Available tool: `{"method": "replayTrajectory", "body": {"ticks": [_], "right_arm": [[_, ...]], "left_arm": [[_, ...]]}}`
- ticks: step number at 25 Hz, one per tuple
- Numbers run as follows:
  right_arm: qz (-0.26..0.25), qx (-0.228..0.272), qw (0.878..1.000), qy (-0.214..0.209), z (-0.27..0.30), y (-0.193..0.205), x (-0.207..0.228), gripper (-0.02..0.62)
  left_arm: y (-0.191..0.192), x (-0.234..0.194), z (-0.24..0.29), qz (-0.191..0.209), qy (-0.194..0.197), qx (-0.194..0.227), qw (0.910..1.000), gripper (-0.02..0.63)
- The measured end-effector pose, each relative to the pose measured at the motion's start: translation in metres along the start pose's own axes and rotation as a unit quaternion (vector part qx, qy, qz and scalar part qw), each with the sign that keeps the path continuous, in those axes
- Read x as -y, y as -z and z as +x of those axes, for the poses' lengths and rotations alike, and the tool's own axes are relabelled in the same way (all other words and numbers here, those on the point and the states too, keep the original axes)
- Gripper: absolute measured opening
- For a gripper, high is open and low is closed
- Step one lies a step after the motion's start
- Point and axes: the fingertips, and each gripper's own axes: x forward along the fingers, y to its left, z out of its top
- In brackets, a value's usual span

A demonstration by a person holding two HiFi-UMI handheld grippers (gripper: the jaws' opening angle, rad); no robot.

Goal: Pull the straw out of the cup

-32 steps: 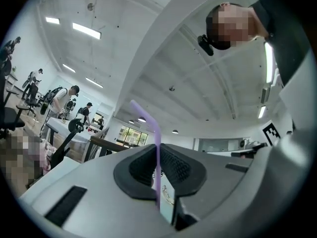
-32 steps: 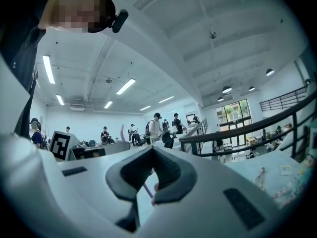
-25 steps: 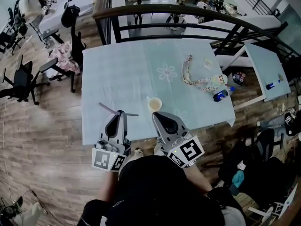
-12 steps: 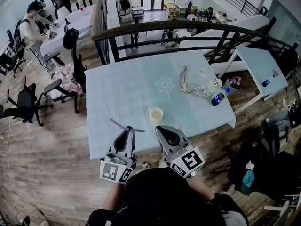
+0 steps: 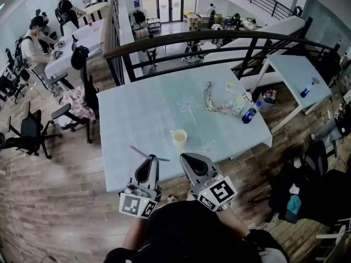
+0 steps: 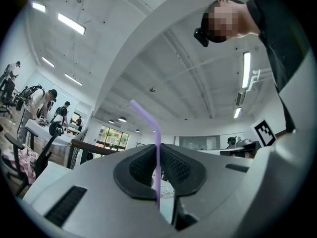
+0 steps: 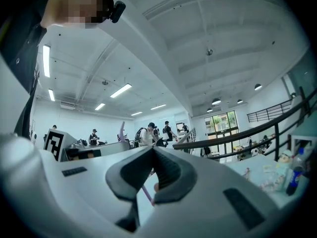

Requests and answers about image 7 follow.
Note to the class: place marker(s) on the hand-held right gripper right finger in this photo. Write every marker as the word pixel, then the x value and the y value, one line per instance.
pixel 178 172

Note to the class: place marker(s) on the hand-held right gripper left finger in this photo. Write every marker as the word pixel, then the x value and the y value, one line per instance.
pixel 123 172

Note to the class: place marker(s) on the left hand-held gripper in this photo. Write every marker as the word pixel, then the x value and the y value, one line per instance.
pixel 55 142

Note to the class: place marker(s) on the pale purple straw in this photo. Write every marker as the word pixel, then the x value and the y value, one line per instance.
pixel 147 195

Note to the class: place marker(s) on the ceiling tube light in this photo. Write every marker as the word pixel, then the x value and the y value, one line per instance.
pixel 121 90
pixel 46 61
pixel 158 107
pixel 99 106
pixel 51 95
pixel 136 113

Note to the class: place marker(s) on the large glass window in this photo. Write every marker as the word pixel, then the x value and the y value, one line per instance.
pixel 220 123

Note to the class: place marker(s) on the black pendant lamp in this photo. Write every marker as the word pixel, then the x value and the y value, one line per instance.
pixel 239 101
pixel 209 110
pixel 258 87
pixel 216 102

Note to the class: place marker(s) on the ceiling dome sensor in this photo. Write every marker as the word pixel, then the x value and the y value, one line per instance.
pixel 209 52
pixel 105 82

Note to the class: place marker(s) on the black metal railing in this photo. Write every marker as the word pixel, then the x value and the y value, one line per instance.
pixel 277 142

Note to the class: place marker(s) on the person's black shirt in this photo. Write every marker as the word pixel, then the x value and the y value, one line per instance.
pixel 17 46

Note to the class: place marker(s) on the cartoon doll figure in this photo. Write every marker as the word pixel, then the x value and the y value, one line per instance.
pixel 283 167

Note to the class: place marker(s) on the dark soda bottle blue label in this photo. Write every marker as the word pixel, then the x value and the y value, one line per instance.
pixel 294 180

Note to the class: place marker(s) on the white table light blue top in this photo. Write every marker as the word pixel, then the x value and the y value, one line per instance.
pixel 304 130

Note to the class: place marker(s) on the person's head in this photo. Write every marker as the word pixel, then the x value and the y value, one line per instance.
pixel 74 6

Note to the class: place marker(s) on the black head camera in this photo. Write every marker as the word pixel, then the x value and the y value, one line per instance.
pixel 118 11

